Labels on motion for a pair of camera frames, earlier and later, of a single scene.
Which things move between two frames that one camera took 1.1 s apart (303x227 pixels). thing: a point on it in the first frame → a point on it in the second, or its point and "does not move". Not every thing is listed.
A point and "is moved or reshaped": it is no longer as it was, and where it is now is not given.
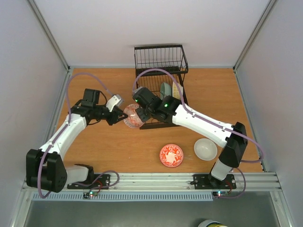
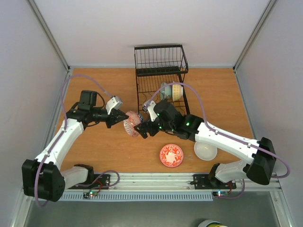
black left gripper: (117, 113) does not move
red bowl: (133, 120) is moved or reshaped
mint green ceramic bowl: (165, 90) does not move
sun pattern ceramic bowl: (175, 93) does not move
